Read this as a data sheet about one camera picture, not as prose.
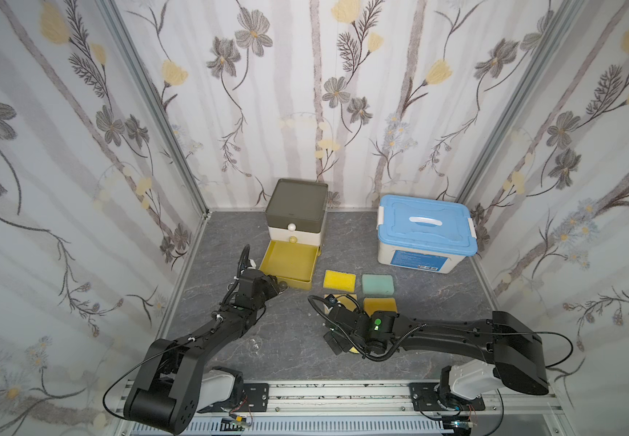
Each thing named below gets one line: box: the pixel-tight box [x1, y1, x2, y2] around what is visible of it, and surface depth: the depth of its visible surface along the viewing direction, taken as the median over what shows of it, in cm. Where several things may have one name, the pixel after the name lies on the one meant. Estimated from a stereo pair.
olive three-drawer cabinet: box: [265, 178, 329, 248], surface depth 98 cm
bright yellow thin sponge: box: [323, 269, 358, 293], surface depth 100 cm
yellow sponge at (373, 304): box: [363, 297, 398, 317], surface depth 92 cm
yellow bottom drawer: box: [259, 239, 320, 291], surface depth 103 cm
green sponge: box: [361, 273, 395, 296], surface depth 98 cm
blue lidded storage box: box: [376, 194, 479, 275], surface depth 95 cm
